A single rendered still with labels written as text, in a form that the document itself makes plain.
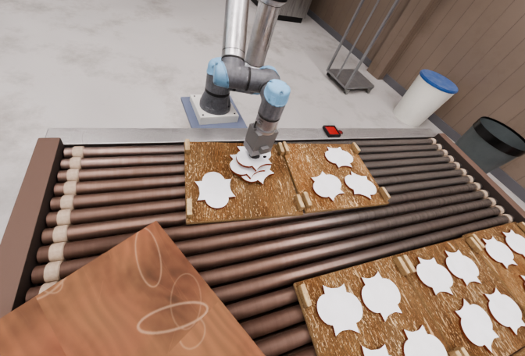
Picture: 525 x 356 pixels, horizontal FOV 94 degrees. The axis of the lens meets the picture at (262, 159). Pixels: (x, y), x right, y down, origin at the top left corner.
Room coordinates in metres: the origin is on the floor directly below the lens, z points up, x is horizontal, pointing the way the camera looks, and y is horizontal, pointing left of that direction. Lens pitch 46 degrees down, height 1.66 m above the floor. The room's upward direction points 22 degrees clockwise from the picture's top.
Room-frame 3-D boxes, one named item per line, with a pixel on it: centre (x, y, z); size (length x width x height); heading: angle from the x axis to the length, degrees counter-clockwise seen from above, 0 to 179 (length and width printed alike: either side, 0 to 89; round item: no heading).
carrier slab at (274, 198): (0.58, 0.05, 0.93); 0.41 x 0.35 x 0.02; 119
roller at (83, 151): (0.95, -0.18, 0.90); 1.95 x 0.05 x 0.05; 123
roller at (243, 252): (0.57, -0.43, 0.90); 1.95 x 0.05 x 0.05; 123
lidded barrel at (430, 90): (3.62, -1.79, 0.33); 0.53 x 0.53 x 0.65
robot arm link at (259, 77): (0.74, 0.09, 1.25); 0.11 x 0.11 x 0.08; 24
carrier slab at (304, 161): (0.80, -0.31, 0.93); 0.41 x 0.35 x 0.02; 121
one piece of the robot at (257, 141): (0.64, 0.03, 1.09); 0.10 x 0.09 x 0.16; 47
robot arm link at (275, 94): (0.65, 0.04, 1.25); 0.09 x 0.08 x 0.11; 24
